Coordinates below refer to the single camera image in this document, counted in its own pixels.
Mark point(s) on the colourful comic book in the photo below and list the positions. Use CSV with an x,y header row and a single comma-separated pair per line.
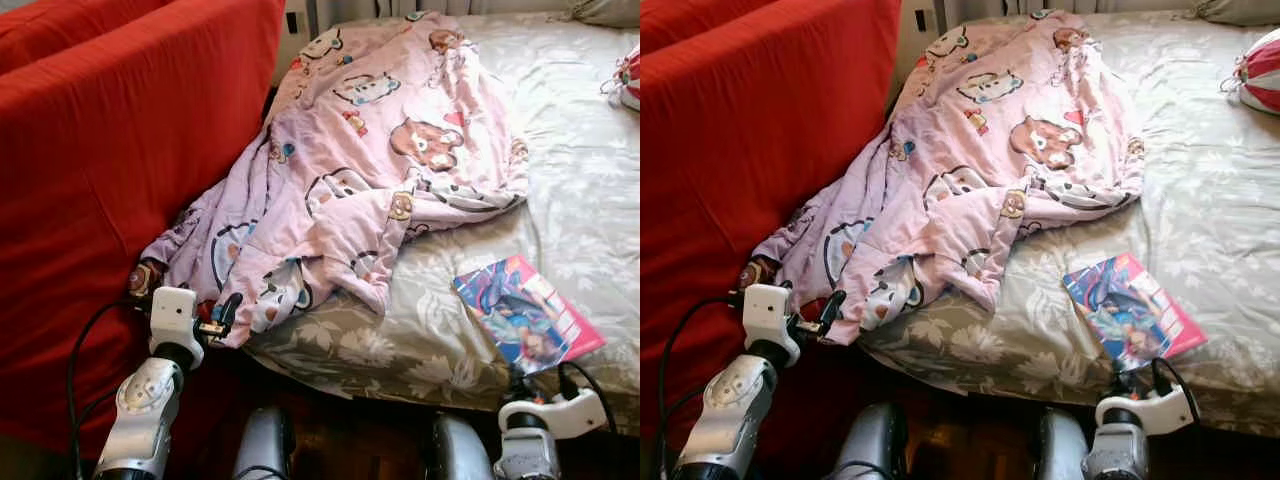
x,y
525,310
1135,310

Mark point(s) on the pink bear print blanket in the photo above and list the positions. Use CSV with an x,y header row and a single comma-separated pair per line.
x,y
1000,110
380,110

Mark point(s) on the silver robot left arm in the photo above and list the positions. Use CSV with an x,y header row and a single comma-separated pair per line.
x,y
140,420
725,420

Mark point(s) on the silver robot left leg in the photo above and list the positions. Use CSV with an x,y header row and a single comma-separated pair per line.
x,y
262,445
870,445

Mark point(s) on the thick red cushion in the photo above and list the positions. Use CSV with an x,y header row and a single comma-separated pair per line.
x,y
50,25
770,180
120,180
690,15

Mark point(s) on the bed with grey floral sheet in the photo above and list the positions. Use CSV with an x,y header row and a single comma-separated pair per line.
x,y
580,180
1200,200

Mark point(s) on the red white blue star bolster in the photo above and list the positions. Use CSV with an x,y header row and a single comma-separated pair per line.
x,y
630,80
1262,75

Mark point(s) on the grey floral pillow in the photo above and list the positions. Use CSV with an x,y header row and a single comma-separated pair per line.
x,y
1245,10
610,12

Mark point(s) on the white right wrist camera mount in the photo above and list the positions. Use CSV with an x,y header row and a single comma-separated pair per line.
x,y
1160,408
570,410

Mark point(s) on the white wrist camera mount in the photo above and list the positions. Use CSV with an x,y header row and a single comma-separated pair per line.
x,y
570,410
765,315
1160,408
172,315

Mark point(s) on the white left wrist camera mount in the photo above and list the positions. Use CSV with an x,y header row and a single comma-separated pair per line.
x,y
765,315
172,315

